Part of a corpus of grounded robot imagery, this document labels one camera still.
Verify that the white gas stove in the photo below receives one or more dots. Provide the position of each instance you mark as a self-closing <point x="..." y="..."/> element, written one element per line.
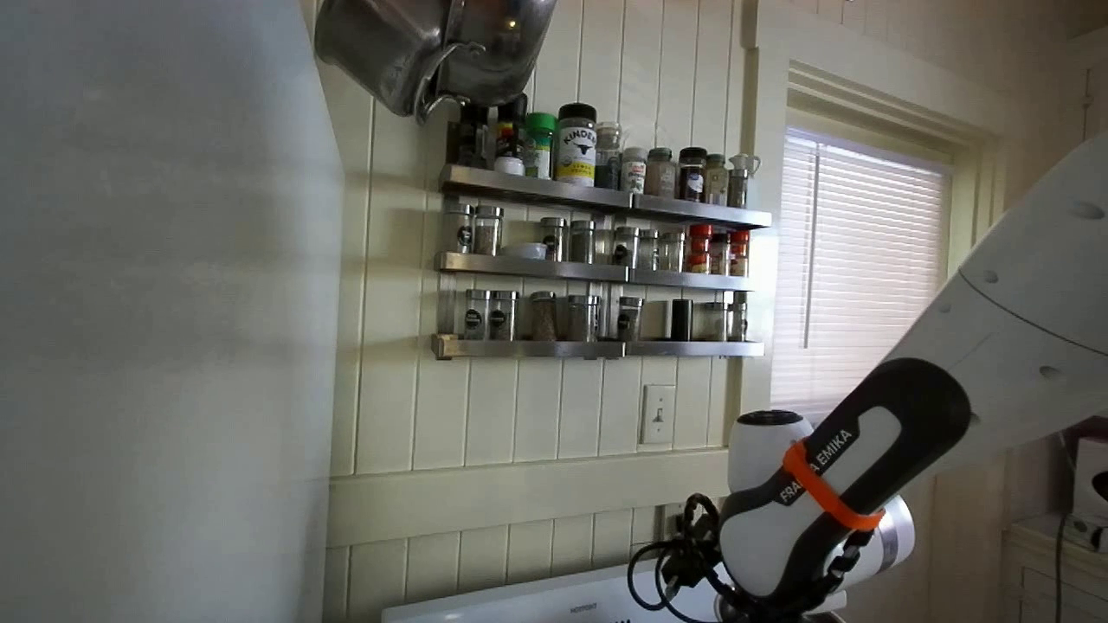
<point x="520" y="598"/>

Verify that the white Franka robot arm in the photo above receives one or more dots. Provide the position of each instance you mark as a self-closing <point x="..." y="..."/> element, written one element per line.
<point x="1041" y="321"/>

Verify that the black wall plug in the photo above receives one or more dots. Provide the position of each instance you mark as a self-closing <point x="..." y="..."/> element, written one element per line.
<point x="674" y="519"/>

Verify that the hanging steel pot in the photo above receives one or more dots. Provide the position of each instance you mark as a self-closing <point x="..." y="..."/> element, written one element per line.
<point x="383" y="54"/>

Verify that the white window blind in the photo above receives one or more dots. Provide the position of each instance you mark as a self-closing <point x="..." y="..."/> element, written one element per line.
<point x="876" y="265"/>

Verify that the green lid spice bottle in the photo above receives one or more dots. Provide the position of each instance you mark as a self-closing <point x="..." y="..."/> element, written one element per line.
<point x="539" y="145"/>

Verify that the white light switch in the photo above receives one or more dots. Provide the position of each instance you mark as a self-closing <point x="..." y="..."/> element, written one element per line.
<point x="659" y="416"/>

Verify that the glass spice jar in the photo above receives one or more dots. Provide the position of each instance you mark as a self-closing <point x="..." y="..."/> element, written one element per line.
<point x="737" y="315"/>

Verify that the white cabinet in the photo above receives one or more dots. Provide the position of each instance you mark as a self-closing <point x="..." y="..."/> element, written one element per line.
<point x="1041" y="575"/>

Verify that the hanging steel pan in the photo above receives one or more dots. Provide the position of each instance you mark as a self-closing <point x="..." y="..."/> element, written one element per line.
<point x="496" y="47"/>

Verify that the dark spice bottle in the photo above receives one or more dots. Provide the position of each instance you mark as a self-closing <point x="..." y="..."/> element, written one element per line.
<point x="473" y="131"/>

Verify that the white box device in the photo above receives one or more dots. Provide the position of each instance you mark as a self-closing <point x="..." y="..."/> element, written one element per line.
<point x="1087" y="486"/>

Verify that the white board panel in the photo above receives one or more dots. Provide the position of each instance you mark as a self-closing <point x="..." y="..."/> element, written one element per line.
<point x="174" y="346"/>

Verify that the small dark spice jar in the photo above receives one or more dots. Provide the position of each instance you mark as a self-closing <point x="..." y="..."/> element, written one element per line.
<point x="680" y="319"/>

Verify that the metal spice rack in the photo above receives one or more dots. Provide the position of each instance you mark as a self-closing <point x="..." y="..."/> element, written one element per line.
<point x="575" y="346"/>

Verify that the red spice jar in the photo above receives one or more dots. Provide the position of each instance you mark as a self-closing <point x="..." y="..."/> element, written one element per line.
<point x="702" y="246"/>
<point x="737" y="250"/>

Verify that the large white spice bottle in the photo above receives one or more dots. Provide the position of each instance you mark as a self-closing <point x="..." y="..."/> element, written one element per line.
<point x="575" y="145"/>

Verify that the black lid spice jar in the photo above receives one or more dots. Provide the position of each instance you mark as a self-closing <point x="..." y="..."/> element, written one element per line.
<point x="695" y="174"/>

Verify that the white blind wand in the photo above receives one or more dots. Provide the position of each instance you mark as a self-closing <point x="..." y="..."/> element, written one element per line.
<point x="812" y="253"/>

